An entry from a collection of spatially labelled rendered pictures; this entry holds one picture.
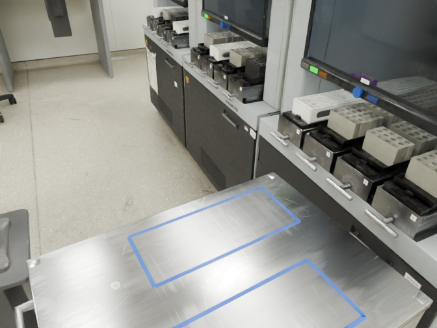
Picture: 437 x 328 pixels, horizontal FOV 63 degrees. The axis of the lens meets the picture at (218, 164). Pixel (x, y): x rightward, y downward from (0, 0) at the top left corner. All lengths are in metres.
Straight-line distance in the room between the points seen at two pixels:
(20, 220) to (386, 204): 0.95
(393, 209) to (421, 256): 0.12
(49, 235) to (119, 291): 1.42
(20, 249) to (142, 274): 0.39
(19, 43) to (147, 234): 3.88
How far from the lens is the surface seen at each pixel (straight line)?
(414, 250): 1.00
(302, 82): 1.31
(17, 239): 1.03
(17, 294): 1.05
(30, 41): 4.50
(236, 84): 1.54
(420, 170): 1.01
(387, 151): 1.06
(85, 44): 4.54
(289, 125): 1.25
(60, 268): 0.75
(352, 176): 1.06
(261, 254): 0.73
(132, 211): 2.09
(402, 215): 0.98
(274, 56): 1.43
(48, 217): 2.20
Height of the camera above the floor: 1.36
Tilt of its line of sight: 34 degrees down
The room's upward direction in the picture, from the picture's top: 1 degrees clockwise
